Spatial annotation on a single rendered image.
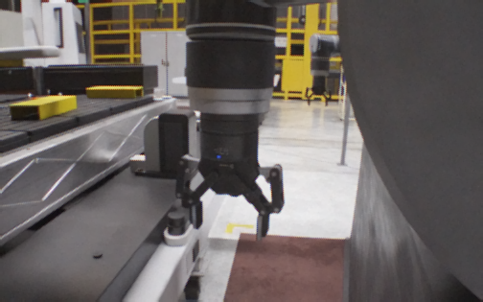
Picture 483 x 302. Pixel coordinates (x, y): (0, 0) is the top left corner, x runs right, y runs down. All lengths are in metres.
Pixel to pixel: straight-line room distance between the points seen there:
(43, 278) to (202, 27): 0.34
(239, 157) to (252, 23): 0.15
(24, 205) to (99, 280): 0.18
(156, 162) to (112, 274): 0.35
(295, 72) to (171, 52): 3.78
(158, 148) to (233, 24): 0.41
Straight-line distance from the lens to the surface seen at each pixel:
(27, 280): 0.45
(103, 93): 1.07
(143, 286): 0.46
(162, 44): 10.26
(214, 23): 0.37
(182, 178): 0.45
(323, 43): 1.85
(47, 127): 0.66
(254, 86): 0.37
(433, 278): 0.41
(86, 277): 0.43
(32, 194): 0.54
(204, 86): 0.37
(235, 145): 0.39
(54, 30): 3.93
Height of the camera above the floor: 1.11
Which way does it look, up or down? 15 degrees down
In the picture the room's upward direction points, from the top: 1 degrees clockwise
